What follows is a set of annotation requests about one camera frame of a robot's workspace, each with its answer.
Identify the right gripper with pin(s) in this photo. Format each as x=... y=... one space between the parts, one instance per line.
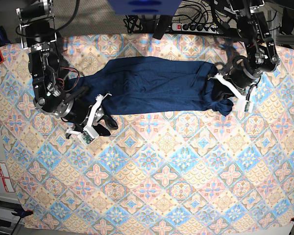
x=99 y=122

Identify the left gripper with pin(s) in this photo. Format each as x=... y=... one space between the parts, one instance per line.
x=242 y=76

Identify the blue long-sleeve shirt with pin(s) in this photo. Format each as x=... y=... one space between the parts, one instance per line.
x=140 y=85

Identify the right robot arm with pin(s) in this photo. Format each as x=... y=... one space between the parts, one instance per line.
x=39 y=34

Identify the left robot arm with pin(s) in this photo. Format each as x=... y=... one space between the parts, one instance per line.
x=252 y=27

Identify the patterned tablecloth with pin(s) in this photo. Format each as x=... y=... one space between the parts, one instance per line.
x=168 y=173

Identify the white red stickers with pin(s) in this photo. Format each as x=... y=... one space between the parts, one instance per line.
x=5 y=180

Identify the clamp lower left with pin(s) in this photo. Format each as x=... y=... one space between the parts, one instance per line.
x=21 y=213

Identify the blue box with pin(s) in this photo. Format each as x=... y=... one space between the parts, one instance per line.
x=145 y=7

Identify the white power strip red switch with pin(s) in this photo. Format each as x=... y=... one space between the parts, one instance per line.
x=198 y=28

